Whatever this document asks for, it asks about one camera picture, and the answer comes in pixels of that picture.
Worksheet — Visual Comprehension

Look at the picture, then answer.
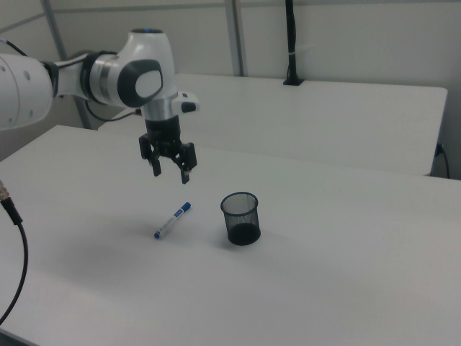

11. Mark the black mesh pen cup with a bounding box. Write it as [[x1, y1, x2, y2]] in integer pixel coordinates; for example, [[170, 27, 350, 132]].
[[220, 191, 262, 247]]

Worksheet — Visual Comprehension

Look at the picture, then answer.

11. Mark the blue and white marker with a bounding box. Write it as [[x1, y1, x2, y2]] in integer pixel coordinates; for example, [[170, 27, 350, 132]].
[[153, 201, 192, 240]]

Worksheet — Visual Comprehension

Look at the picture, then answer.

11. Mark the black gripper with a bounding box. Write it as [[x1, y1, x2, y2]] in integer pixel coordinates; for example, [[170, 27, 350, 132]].
[[138, 115, 198, 185]]

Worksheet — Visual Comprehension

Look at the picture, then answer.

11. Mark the thin gripper cable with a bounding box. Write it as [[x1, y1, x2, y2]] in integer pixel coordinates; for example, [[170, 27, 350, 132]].
[[84, 100, 143, 123]]

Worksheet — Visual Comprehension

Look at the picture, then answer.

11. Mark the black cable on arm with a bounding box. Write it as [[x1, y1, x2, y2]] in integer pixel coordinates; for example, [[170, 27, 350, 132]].
[[0, 37, 29, 58]]

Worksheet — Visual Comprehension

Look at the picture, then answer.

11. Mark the black cable at table edge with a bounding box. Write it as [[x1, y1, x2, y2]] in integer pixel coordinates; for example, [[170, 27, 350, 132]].
[[434, 143, 452, 179]]

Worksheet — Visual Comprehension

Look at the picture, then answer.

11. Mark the black cable with metal connector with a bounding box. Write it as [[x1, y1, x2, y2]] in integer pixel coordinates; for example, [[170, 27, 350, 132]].
[[0, 177, 30, 326]]

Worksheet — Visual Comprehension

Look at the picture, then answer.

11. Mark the grey metal frame post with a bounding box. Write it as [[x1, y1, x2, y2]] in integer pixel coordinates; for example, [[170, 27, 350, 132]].
[[42, 0, 70, 63], [225, 0, 250, 77]]

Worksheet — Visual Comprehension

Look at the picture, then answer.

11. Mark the black pole with white band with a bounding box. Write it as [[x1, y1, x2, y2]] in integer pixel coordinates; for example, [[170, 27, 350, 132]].
[[282, 0, 306, 87]]

